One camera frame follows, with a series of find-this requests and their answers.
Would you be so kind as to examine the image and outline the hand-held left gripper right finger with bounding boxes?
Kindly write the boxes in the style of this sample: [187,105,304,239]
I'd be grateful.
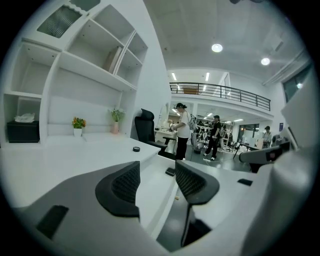
[174,159,275,256]

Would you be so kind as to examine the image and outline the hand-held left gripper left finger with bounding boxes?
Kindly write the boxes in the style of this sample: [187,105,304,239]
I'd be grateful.
[11,160,171,256]

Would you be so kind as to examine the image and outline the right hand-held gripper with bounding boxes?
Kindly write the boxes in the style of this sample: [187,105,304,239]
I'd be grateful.
[238,141,292,174]

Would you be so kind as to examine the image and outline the dark table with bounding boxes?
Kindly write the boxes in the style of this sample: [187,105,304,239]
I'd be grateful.
[232,141,262,160]

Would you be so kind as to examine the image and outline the black balcony railing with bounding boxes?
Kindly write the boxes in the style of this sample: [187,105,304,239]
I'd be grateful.
[169,82,272,112]

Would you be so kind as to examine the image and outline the black office chair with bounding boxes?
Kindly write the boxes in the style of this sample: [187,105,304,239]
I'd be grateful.
[134,108,177,161]

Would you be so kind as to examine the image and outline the orange flowers in white pot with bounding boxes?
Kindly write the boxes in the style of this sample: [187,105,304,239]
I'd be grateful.
[71,116,87,138]

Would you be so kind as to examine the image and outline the black tissue box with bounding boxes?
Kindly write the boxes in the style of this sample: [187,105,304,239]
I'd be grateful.
[6,120,41,144]

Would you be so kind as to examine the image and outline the green plant in pink vase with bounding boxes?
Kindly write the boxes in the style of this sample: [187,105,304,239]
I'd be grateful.
[108,107,126,135]

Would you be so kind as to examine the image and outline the white shelf unit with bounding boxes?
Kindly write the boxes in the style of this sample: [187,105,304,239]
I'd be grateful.
[1,0,149,146]

